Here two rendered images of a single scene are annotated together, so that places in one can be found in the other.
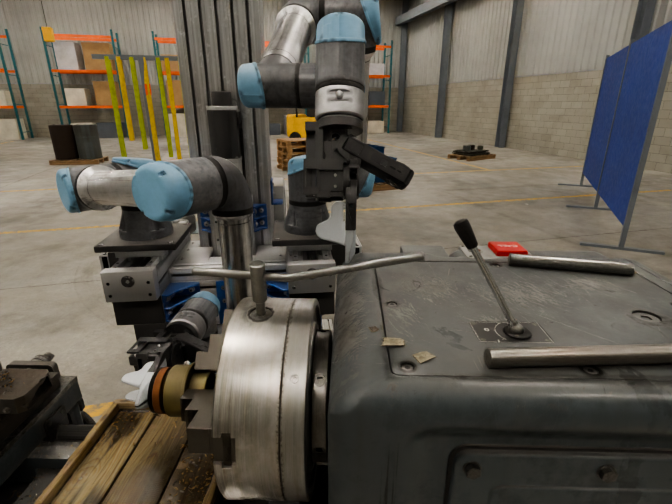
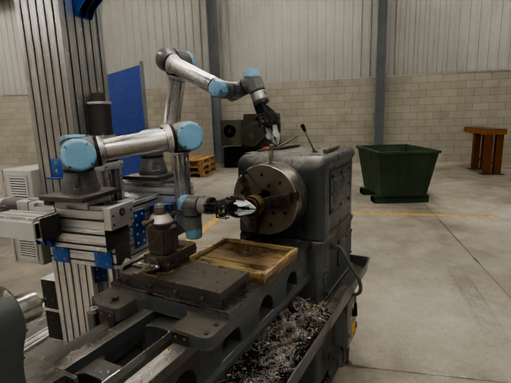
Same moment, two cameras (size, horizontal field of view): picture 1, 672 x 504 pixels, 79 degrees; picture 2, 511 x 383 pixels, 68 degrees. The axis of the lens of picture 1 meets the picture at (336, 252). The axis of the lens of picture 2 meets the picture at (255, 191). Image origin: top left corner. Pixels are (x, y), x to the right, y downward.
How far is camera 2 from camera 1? 1.63 m
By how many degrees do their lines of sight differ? 61
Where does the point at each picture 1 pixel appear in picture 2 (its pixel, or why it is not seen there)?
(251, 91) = (224, 90)
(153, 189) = (195, 133)
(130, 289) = (123, 216)
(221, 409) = (293, 183)
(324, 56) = (258, 80)
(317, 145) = (264, 107)
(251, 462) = (301, 197)
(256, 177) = not seen: hidden behind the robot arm
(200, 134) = (80, 121)
